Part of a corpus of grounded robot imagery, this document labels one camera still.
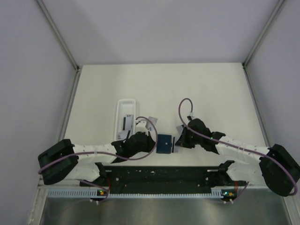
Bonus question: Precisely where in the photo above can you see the aluminium frame post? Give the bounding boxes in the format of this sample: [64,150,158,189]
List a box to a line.
[242,0,288,68]
[35,0,80,71]

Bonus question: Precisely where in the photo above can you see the white plastic basket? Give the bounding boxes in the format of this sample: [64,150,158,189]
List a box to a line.
[113,99,136,141]

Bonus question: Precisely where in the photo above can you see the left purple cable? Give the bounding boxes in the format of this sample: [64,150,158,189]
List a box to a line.
[37,116,158,204]

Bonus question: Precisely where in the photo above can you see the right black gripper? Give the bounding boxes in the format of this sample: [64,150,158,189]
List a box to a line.
[175,126,203,149]

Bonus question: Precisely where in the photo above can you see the blue card holder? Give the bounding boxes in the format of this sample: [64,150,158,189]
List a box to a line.
[156,134,172,154]

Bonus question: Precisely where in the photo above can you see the cards in basket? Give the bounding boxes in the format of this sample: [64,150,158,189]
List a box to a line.
[122,114,134,130]
[117,130,131,140]

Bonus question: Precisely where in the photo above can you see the silver card black stripe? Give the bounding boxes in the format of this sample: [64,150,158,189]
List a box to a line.
[172,137,177,153]

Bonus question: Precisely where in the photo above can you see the upper cards in basket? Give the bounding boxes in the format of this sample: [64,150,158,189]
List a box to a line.
[122,114,134,130]

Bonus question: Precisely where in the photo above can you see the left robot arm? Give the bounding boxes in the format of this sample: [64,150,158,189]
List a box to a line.
[38,131,158,186]

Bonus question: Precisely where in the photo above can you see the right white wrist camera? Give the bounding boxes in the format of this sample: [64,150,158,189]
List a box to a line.
[187,112,195,121]

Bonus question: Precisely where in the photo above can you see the grey slotted cable duct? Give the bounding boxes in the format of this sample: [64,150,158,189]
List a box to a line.
[47,188,234,200]

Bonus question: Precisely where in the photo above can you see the right aluminium frame post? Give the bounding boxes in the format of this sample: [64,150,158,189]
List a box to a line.
[242,0,288,68]

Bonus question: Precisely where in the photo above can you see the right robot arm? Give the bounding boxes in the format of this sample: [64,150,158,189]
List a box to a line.
[175,119,300,197]

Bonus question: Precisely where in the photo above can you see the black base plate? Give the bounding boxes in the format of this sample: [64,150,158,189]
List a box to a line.
[93,164,246,195]

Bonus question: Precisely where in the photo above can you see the diamond print silver card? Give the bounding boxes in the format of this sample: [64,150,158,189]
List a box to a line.
[149,116,158,126]

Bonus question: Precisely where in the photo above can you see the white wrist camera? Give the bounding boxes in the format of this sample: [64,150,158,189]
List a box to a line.
[135,118,150,136]
[187,112,195,121]

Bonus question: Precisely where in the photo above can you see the silver card near holder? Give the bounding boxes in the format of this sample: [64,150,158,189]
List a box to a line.
[176,125,184,139]

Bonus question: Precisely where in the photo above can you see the lower cards in basket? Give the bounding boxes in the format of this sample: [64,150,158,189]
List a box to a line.
[117,130,131,140]

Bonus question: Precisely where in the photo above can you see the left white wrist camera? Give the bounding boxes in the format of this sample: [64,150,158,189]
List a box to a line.
[135,118,150,136]

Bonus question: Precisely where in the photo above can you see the left aluminium frame post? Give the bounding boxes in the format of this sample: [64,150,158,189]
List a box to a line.
[35,0,80,71]

